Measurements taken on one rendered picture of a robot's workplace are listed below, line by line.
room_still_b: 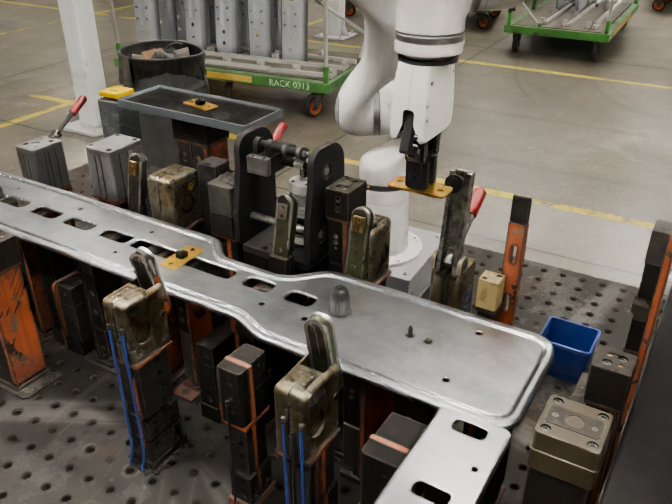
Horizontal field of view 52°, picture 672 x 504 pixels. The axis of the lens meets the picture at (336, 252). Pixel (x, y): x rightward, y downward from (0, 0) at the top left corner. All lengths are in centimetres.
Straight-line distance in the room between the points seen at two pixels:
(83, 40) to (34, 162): 334
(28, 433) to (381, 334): 72
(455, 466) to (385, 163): 86
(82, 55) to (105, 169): 354
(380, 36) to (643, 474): 89
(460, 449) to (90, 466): 71
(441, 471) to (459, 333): 29
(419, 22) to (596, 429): 52
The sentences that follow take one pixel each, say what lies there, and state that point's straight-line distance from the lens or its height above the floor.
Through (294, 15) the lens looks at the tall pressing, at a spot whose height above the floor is 65.
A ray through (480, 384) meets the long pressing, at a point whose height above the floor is 100.
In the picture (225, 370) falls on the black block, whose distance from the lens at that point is 103.
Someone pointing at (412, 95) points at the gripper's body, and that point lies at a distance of 86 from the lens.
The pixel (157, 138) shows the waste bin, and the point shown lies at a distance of 417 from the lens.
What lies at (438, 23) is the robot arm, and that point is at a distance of 85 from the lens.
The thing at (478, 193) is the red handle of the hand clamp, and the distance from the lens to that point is 120.
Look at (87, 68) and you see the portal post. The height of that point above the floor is 44.
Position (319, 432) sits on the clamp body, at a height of 96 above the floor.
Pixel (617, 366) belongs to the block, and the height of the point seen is 108.
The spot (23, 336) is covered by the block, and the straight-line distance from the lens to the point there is 152.
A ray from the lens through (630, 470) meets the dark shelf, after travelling 89.
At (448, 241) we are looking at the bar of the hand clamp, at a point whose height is 110.
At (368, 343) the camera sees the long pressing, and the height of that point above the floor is 100.
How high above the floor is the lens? 163
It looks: 29 degrees down
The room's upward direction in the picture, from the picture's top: straight up
